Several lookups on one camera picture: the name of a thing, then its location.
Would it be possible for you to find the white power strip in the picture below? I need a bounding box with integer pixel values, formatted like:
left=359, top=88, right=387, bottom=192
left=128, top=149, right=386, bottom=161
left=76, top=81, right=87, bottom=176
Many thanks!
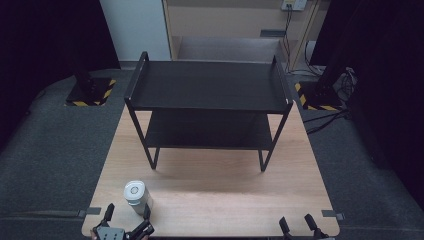
left=280, top=0, right=308, bottom=12

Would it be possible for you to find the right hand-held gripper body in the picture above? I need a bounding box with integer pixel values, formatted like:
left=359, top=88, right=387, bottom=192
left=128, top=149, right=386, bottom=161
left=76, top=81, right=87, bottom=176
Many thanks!
left=285, top=233, right=330, bottom=240

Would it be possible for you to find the light wooden cabinet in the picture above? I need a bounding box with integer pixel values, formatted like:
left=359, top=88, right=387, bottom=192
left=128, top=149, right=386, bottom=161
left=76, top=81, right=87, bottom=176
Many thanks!
left=161, top=0, right=324, bottom=72

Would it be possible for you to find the bundle of black cables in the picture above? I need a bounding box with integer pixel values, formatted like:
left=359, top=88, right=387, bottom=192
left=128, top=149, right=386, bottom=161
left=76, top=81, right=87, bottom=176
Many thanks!
left=333, top=66, right=359, bottom=101

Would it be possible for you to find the grey label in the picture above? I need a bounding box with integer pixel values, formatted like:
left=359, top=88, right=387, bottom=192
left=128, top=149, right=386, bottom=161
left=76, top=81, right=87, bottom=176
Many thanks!
left=259, top=29, right=287, bottom=38

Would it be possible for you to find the white panel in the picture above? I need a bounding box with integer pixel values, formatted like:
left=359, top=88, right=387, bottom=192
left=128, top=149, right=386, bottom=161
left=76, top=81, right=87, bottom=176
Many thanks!
left=99, top=0, right=172, bottom=62

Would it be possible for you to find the black two-tier metal shelf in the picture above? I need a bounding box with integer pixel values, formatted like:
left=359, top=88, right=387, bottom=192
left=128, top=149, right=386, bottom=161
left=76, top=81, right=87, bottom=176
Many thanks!
left=123, top=51, right=294, bottom=173

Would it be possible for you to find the black metal stand striped base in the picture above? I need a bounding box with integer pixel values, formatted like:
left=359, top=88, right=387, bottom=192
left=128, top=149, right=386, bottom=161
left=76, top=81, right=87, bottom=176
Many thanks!
left=294, top=0, right=368, bottom=112
left=64, top=0, right=117, bottom=108

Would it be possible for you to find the grey tape strip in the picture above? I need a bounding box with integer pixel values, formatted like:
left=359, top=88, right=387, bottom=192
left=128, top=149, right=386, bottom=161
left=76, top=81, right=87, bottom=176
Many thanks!
left=77, top=206, right=102, bottom=218
left=321, top=209, right=346, bottom=222

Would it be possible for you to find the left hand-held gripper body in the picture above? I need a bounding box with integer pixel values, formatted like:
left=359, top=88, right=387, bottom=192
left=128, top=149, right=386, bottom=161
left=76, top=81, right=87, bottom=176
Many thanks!
left=92, top=218, right=156, bottom=240

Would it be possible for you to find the dark curtain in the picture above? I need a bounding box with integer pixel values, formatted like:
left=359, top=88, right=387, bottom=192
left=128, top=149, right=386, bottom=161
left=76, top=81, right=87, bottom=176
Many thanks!
left=309, top=0, right=424, bottom=211
left=0, top=0, right=121, bottom=151

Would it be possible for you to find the black cable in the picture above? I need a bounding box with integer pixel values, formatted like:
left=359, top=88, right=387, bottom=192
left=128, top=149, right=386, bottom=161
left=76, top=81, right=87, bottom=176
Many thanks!
left=301, top=109, right=352, bottom=136
left=282, top=3, right=295, bottom=74

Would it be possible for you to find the white cylindrical bottle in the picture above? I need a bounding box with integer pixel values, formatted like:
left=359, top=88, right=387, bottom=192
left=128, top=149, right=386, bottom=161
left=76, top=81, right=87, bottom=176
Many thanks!
left=123, top=180, right=154, bottom=216

